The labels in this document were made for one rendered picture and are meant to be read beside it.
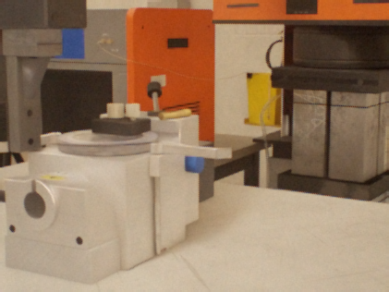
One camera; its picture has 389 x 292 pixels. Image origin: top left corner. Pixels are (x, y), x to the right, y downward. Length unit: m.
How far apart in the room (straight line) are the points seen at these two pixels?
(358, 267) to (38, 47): 0.31
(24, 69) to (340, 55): 0.52
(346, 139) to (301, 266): 0.44
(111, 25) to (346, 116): 0.96
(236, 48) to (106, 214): 3.07
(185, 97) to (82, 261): 1.49
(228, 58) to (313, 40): 2.63
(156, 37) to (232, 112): 1.80
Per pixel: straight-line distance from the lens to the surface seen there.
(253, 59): 3.57
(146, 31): 1.85
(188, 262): 0.61
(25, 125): 0.61
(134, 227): 0.59
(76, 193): 0.55
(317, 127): 1.04
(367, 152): 1.03
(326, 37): 1.01
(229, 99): 3.65
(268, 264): 0.61
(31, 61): 0.60
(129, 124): 0.63
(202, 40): 2.10
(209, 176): 0.75
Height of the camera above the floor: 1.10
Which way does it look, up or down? 10 degrees down
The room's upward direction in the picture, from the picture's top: straight up
